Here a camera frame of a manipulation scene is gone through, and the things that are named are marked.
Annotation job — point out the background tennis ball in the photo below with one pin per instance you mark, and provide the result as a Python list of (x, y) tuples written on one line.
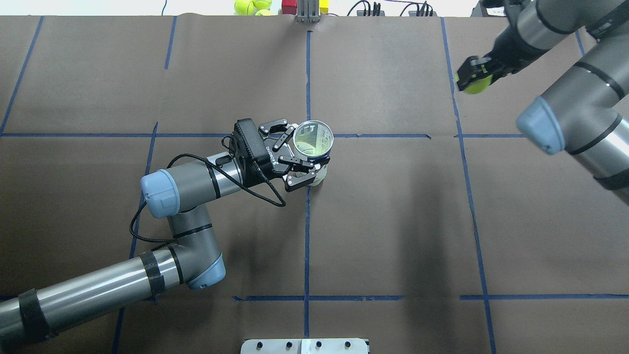
[(262, 4), (263, 12), (244, 7)]

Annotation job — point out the tennis ball marked 3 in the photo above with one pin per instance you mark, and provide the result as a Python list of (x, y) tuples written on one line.
[(311, 150)]

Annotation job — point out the red block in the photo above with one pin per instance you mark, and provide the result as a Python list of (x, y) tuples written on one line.
[(289, 7)]

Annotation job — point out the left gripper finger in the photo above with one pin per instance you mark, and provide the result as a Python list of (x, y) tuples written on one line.
[(303, 173), (277, 133)]

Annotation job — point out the black connector block right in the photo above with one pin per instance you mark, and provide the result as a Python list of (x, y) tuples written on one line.
[(422, 10)]

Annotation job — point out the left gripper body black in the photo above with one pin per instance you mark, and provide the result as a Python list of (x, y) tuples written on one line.
[(266, 161)]

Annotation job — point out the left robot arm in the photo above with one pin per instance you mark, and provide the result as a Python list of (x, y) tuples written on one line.
[(89, 227)]

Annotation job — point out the background tennis ball left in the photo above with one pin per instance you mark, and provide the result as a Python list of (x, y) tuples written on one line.
[(244, 7)]

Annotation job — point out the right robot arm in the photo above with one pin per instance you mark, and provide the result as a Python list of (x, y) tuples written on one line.
[(577, 113)]

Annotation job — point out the background tennis ball upper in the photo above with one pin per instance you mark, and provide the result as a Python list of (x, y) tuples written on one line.
[(262, 4)]

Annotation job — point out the clear Wilson tennis ball can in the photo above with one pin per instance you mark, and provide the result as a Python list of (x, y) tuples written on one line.
[(313, 132)]

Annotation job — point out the background tennis ball lower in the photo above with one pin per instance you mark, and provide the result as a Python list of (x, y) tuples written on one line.
[(263, 12)]

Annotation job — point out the yellow block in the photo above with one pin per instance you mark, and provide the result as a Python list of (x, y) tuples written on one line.
[(324, 6)]

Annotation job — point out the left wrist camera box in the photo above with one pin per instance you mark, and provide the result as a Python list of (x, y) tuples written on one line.
[(248, 145)]

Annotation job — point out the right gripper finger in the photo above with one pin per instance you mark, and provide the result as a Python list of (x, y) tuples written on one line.
[(476, 65)]

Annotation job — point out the black connector block left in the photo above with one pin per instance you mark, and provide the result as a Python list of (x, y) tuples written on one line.
[(369, 9)]

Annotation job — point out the aluminium frame post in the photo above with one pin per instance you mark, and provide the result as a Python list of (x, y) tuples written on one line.
[(307, 11)]

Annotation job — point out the black connector block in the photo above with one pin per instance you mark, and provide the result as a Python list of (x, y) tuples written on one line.
[(422, 10), (369, 9)]

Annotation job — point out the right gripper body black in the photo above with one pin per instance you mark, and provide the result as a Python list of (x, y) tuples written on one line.
[(501, 54)]

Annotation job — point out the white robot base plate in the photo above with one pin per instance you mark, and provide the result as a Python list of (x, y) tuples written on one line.
[(306, 346)]

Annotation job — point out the brown paper table cover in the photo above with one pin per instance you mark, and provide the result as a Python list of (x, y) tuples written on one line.
[(438, 229)]

